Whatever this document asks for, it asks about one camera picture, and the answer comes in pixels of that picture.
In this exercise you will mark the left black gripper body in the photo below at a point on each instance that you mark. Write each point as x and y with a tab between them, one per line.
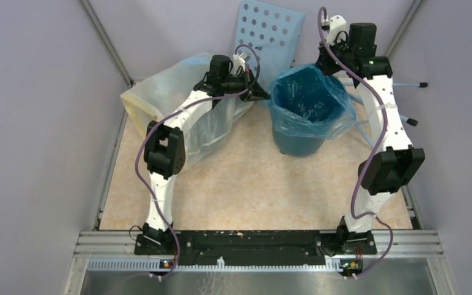
233	85

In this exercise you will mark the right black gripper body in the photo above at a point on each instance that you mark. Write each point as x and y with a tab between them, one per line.
329	64

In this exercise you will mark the blue plastic trash bag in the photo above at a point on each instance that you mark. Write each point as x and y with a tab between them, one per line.
306	103

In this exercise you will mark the teal plastic trash bin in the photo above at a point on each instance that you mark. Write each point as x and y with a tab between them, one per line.
296	146

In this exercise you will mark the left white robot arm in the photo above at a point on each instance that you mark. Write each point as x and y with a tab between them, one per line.
164	148

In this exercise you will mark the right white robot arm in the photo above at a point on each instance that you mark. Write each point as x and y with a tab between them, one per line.
394	159

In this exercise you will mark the light blue perforated stool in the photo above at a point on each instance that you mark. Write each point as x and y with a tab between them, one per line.
279	30

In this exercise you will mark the translucent white bag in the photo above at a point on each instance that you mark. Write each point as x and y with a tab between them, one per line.
163	96

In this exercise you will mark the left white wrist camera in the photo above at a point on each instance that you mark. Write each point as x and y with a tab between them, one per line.
239	61

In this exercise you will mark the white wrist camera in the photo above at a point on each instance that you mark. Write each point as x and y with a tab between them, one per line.
239	61
333	28

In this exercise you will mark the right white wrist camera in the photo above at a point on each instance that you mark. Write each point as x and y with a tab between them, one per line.
333	28

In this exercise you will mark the right aluminium frame post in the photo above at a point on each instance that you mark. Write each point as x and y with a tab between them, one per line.
408	18

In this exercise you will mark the aluminium frame post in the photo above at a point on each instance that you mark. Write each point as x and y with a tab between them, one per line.
106	42
408	18

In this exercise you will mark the left aluminium frame post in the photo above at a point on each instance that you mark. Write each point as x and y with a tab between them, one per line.
106	42

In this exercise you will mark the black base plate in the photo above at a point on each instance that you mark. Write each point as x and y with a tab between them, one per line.
255	248

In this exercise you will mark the white cable duct strip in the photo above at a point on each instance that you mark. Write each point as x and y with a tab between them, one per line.
154	265

